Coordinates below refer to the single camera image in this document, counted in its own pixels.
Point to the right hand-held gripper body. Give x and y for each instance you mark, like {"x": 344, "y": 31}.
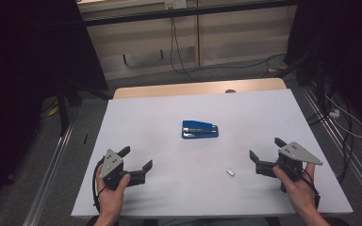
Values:
{"x": 297, "y": 153}

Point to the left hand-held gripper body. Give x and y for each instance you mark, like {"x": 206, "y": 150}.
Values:
{"x": 110, "y": 164}

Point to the silver staple strip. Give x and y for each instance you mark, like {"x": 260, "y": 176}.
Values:
{"x": 230, "y": 172}

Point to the blue stapler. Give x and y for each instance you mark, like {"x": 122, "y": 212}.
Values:
{"x": 198, "y": 133}

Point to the person's left hand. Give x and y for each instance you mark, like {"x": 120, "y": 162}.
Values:
{"x": 110, "y": 201}

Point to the person's right hand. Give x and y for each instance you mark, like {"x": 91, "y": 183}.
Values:
{"x": 300, "y": 193}

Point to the white power adapter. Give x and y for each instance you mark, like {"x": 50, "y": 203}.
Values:
{"x": 334, "y": 113}

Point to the white table sheet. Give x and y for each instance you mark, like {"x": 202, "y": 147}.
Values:
{"x": 201, "y": 194}

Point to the black metal stand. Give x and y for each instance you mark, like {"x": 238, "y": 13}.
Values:
{"x": 63, "y": 109}
{"x": 320, "y": 88}

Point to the wooden table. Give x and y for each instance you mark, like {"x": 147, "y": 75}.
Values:
{"x": 169, "y": 89}

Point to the yellow floor tape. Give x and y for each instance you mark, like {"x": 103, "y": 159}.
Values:
{"x": 53, "y": 111}

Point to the black curtain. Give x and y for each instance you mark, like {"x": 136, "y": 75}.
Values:
{"x": 342, "y": 47}

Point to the black horizontal bar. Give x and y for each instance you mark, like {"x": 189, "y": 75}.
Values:
{"x": 182, "y": 12}

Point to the aluminium floor rail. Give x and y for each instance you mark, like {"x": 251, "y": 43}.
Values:
{"x": 352, "y": 160}
{"x": 48, "y": 179}

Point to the white wall socket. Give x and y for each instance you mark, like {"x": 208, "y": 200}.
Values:
{"x": 175, "y": 3}

